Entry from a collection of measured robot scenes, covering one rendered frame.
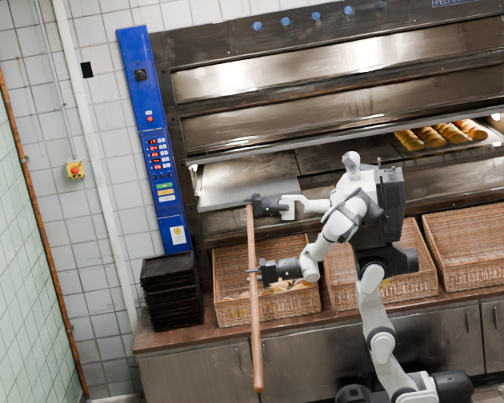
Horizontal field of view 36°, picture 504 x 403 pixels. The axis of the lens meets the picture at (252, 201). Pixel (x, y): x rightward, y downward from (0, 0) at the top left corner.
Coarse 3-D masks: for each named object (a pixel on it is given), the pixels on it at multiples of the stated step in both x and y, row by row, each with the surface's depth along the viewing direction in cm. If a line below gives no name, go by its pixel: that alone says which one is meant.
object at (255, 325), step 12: (252, 216) 380; (252, 228) 364; (252, 240) 349; (252, 252) 336; (252, 264) 323; (252, 276) 312; (252, 288) 301; (252, 300) 292; (252, 312) 282; (252, 324) 274; (252, 336) 266; (252, 348) 259
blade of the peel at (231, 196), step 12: (264, 180) 440; (276, 180) 436; (288, 180) 432; (204, 192) 438; (216, 192) 434; (228, 192) 430; (240, 192) 427; (252, 192) 423; (264, 192) 419; (276, 192) 416; (288, 192) 405; (300, 192) 405; (204, 204) 418; (216, 204) 406; (228, 204) 406; (240, 204) 406
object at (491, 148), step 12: (492, 144) 433; (420, 156) 435; (432, 156) 431; (444, 156) 431; (456, 156) 431; (468, 156) 431; (384, 168) 432; (300, 180) 433; (312, 180) 434; (324, 180) 434
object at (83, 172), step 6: (66, 162) 420; (72, 162) 420; (78, 162) 420; (84, 162) 423; (66, 168) 421; (78, 168) 421; (84, 168) 421; (72, 174) 422; (78, 174) 422; (84, 174) 422
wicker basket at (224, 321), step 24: (288, 240) 443; (216, 264) 444; (240, 264) 445; (216, 288) 422; (240, 288) 445; (264, 288) 445; (288, 288) 440; (312, 288) 402; (216, 312) 405; (264, 312) 406; (288, 312) 407; (312, 312) 407
